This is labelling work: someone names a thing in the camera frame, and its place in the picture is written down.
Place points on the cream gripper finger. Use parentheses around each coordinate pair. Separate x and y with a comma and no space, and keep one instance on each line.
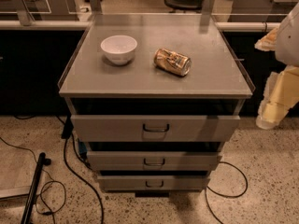
(281,93)
(267,42)

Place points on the grey top drawer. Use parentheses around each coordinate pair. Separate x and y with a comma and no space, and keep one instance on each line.
(135,128)

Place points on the grey drawer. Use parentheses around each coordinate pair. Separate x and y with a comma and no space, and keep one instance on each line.
(135,128)
(127,183)
(153,161)

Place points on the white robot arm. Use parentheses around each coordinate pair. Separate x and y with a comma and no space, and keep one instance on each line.
(287,46)

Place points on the grey drawer cabinet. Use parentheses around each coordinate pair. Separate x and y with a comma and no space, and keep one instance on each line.
(216,84)

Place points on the grey middle drawer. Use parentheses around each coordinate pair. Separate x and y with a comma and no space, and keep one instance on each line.
(153,161)

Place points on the grey bottom drawer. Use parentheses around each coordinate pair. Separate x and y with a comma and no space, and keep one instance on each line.
(127,183)

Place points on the crushed gold soda can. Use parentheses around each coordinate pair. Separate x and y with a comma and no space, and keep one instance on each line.
(172,62)

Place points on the white ceramic bowl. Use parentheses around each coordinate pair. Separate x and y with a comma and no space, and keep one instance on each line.
(119,49)

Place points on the black metal stand leg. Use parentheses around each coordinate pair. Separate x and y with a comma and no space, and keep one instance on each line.
(26,217)

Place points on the white horizontal rail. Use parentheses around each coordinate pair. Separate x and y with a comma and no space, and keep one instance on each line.
(82,25)

